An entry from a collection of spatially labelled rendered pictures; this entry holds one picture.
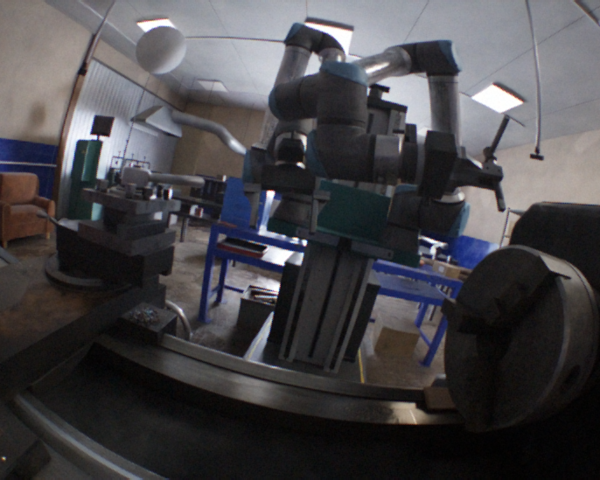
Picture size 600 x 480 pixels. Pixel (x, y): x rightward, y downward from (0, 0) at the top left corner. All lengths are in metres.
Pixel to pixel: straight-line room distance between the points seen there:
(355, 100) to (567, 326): 0.44
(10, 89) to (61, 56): 1.05
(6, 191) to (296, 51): 3.93
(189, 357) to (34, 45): 4.74
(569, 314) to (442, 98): 0.79
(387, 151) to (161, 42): 3.83
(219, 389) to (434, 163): 0.54
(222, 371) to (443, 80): 1.01
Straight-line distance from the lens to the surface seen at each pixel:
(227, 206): 2.29
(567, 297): 0.33
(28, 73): 4.84
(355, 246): 1.09
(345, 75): 0.48
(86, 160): 4.59
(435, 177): 0.49
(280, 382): 0.57
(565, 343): 0.32
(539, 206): 0.67
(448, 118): 0.97
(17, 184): 4.36
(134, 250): 0.53
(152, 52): 4.11
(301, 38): 1.17
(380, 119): 1.41
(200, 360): 0.59
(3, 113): 4.64
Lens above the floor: 1.20
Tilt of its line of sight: 9 degrees down
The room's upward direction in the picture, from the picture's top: 13 degrees clockwise
